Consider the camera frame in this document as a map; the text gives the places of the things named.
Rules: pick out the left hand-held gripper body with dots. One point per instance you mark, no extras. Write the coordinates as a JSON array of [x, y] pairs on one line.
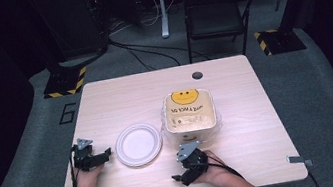
[[84, 155]]

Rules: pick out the black yellow striped stand base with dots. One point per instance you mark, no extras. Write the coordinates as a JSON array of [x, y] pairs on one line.
[[281, 40], [65, 82]]

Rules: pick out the person's left hand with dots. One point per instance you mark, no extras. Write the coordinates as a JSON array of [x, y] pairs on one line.
[[87, 178]]

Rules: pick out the white paper plate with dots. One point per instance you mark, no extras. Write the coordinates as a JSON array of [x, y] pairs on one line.
[[138, 144]]

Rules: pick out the black folding chair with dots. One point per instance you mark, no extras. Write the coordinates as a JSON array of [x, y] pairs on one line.
[[218, 14]]

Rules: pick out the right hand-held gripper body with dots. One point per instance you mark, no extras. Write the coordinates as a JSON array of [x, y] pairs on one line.
[[193, 160]]

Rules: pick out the white bin with smiley bag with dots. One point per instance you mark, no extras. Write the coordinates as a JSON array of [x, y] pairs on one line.
[[190, 116]]

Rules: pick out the dark computer tower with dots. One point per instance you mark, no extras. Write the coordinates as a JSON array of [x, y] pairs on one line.
[[96, 13]]

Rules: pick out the person's right hand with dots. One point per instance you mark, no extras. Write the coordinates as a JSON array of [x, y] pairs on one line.
[[215, 170]]

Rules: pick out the grey metal table bracket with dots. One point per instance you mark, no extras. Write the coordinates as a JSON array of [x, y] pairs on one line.
[[299, 159]]

